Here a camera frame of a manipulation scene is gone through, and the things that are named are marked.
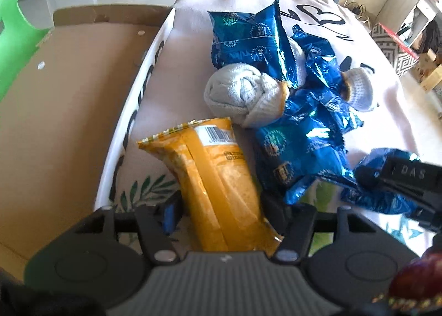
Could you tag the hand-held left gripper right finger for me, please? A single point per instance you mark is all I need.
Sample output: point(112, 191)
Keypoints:
point(276, 214)

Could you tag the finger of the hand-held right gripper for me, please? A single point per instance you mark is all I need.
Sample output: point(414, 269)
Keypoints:
point(411, 173)
point(417, 204)

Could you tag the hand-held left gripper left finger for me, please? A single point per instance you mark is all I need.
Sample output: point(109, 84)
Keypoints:
point(170, 217)

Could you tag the yellow snack packet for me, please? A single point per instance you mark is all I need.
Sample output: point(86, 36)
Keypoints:
point(214, 181)

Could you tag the white-sided cardboard box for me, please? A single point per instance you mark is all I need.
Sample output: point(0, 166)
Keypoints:
point(69, 112)

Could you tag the printed white tablecloth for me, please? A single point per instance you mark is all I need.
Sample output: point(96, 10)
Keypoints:
point(380, 122)

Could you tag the dark red patterned garment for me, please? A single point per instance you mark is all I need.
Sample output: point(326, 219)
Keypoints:
point(417, 278)

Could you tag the small cardboard box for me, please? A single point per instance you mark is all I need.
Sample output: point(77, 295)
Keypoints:
point(431, 78)

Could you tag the grey patterned ottoman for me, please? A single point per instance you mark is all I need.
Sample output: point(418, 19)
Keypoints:
point(393, 50)

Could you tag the red box lid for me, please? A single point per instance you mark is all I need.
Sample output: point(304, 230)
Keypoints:
point(397, 38)

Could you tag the white open cabinet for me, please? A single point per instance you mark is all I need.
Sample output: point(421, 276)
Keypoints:
point(404, 2)

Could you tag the green plastic stool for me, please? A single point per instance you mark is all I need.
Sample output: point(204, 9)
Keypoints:
point(13, 26)

